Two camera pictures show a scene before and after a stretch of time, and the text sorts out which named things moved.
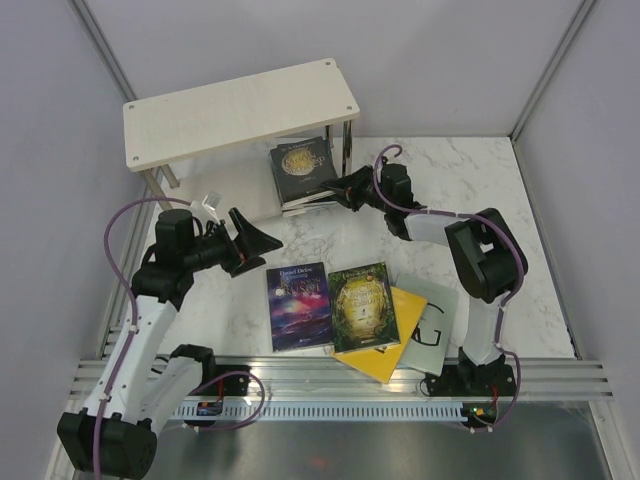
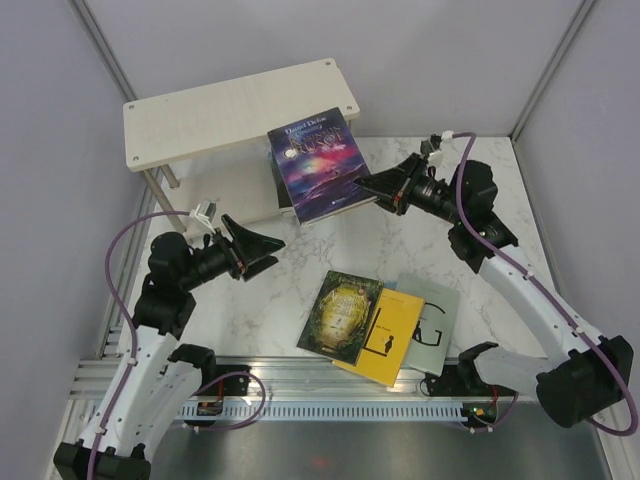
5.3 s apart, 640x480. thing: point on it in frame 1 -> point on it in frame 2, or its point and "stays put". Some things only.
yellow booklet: (380, 362) stays put
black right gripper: (348, 187) -> (393, 187)
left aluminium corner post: (91, 30) stays put
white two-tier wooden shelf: (218, 138) stays put
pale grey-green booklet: (427, 347) stays put
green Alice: (362, 308) -> (340, 318)
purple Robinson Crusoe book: (300, 306) -> (318, 166)
